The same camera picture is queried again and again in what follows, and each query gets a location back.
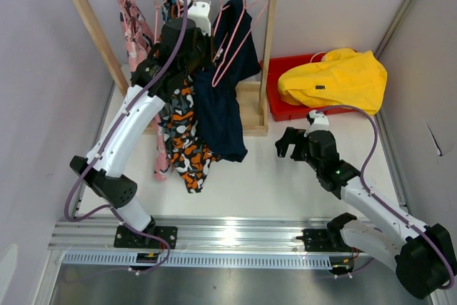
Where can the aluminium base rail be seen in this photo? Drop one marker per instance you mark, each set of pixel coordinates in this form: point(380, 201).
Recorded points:
point(216, 261)

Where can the navy blue shorts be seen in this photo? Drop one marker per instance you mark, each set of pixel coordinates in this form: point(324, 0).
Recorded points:
point(217, 108)

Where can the pink hanger of navy shorts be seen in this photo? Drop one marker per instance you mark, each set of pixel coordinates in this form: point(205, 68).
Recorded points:
point(225, 50)

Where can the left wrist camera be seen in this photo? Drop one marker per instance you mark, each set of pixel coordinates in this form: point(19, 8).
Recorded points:
point(199, 12)

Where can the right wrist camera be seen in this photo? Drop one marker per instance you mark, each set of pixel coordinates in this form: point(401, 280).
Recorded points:
point(318, 122)

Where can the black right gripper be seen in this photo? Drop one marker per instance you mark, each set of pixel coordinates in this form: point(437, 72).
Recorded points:
point(291, 136)

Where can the blue orange patterned shorts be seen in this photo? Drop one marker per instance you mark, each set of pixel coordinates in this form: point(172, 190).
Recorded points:
point(171, 9)

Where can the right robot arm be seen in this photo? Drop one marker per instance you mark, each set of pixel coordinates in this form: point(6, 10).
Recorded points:
point(422, 256)

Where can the red plastic bin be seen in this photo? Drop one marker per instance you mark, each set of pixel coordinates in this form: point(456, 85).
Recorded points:
point(282, 111)

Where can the pink patterned shorts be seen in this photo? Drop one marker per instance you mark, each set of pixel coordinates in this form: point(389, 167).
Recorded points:
point(139, 40)

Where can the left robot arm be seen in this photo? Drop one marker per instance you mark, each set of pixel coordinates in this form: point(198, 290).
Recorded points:
point(152, 85)

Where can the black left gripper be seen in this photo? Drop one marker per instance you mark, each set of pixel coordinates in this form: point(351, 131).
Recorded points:
point(208, 41)

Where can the orange grey camouflage shorts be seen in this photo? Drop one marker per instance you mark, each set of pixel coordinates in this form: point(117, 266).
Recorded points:
point(186, 149)

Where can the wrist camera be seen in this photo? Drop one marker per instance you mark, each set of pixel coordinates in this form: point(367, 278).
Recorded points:
point(199, 12)
point(318, 122)

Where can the yellow shorts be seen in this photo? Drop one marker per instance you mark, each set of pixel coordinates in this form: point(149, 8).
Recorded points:
point(341, 77)

